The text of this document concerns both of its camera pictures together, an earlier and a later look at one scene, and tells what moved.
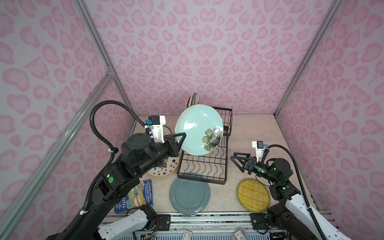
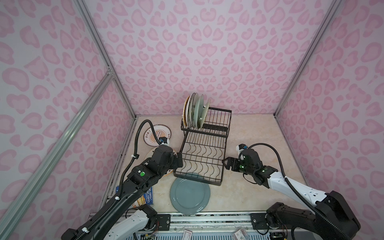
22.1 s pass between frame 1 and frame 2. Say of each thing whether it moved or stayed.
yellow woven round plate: moved
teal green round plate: stayed
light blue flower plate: moved
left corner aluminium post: stayed
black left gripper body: moved
